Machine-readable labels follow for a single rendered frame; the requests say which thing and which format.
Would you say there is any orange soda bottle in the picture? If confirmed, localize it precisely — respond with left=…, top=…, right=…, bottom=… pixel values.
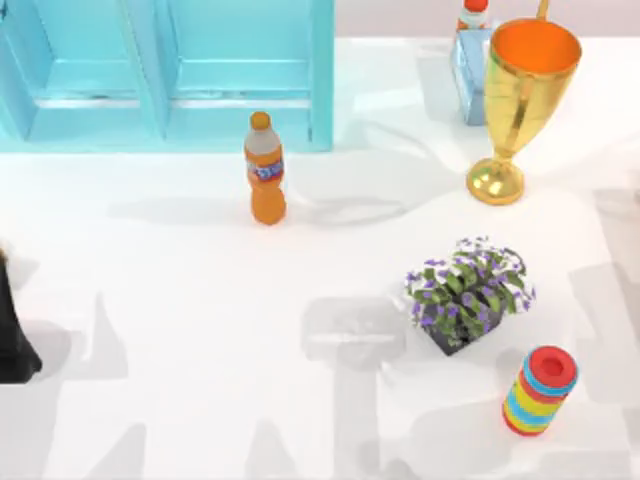
left=243, top=111, right=288, bottom=226

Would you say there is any purple flower plant pot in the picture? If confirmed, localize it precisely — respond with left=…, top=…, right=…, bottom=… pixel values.
left=402, top=235, right=538, bottom=357

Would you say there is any light blue rack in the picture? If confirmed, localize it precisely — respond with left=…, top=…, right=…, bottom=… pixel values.
left=0, top=0, right=335, bottom=154

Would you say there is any gold trophy cup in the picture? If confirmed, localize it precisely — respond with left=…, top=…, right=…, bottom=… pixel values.
left=466, top=0, right=584, bottom=206

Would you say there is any stack of coloured rings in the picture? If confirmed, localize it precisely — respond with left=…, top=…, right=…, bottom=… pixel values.
left=501, top=345, right=579, bottom=438

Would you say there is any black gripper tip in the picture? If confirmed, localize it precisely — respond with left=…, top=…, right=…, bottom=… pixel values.
left=0, top=239, right=44, bottom=385

